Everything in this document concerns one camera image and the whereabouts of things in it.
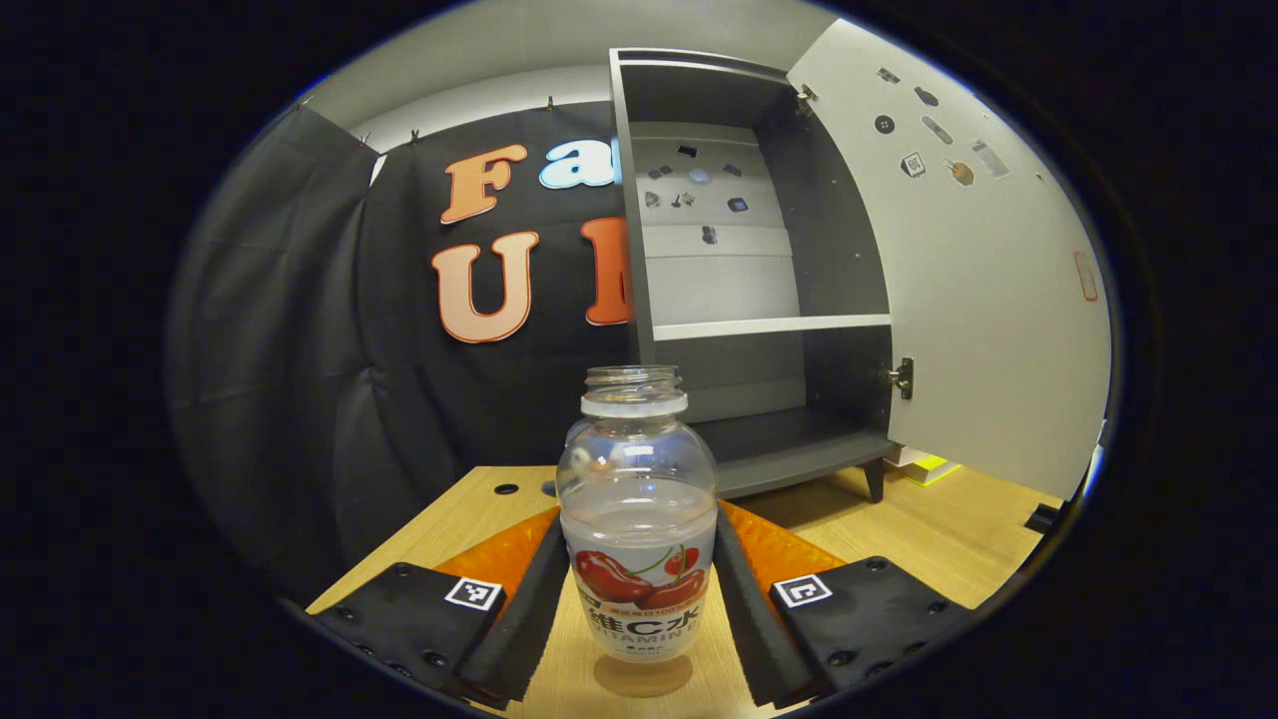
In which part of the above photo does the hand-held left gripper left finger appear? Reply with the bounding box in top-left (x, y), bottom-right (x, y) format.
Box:
top-left (310, 507), bottom-right (571, 704)

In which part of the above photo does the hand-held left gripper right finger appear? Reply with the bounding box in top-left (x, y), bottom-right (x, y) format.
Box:
top-left (713, 499), bottom-right (975, 709)

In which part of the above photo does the clear plastic bottle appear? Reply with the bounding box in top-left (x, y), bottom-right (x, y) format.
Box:
top-left (556, 365), bottom-right (718, 665)

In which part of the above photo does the white cabinet door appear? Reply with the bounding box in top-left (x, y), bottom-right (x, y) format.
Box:
top-left (787, 18), bottom-right (1113, 500)

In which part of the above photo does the black backdrop cloth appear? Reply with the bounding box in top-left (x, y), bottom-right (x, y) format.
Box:
top-left (165, 100), bottom-right (640, 602)

